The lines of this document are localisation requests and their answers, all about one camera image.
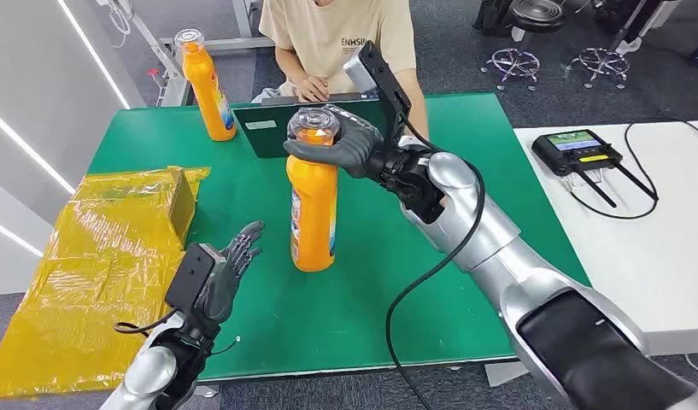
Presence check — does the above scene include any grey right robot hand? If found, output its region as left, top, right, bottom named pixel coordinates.
left=283, top=104, right=386, bottom=181

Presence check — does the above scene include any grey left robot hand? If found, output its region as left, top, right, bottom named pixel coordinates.
left=198, top=220, right=266, bottom=331

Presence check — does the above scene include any orange bottle clear cap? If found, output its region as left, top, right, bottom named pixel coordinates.
left=173, top=28, right=238, bottom=143
left=284, top=106, right=342, bottom=274

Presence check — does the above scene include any person's hand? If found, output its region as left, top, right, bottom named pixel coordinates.
left=294, top=73, right=331, bottom=104

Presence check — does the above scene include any dark laptop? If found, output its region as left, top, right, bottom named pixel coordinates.
left=232, top=93, right=392, bottom=160

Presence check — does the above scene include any person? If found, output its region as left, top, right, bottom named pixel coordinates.
left=257, top=0, right=430, bottom=140

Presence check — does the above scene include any green table mat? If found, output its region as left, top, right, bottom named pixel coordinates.
left=88, top=91, right=592, bottom=383

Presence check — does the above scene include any yellow film wrapped cardboard box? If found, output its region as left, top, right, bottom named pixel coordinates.
left=0, top=165, right=212, bottom=400

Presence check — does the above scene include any chrome stool base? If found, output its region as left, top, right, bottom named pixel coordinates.
left=480, top=48, right=541, bottom=91
left=563, top=48, right=631, bottom=90

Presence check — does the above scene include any black handheld controller with screen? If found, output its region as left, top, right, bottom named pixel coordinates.
left=531, top=129, right=660, bottom=209

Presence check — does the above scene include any black round stool seat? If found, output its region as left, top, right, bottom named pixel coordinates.
left=507, top=0, right=567, bottom=34

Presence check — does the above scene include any white sheet under table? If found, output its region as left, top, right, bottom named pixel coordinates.
left=484, top=360, right=531, bottom=389

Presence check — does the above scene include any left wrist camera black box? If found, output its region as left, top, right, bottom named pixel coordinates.
left=165, top=243, right=228, bottom=313

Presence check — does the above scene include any thin wire with white tip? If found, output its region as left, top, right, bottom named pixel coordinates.
left=209, top=337, right=242, bottom=356

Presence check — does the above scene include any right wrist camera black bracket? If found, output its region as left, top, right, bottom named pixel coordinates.
left=343, top=40, right=413, bottom=143

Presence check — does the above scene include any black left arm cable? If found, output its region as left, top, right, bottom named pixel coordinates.
left=113, top=307, right=180, bottom=336

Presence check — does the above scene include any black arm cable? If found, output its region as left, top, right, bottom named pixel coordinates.
left=384, top=113, right=487, bottom=410
left=113, top=307, right=180, bottom=336

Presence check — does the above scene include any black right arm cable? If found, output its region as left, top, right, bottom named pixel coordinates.
left=384, top=113, right=487, bottom=410

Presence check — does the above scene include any grey metal frame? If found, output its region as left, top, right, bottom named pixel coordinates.
left=97, top=0, right=276, bottom=108

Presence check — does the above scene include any black cable on white table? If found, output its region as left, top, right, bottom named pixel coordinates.
left=569, top=119, right=698, bottom=220

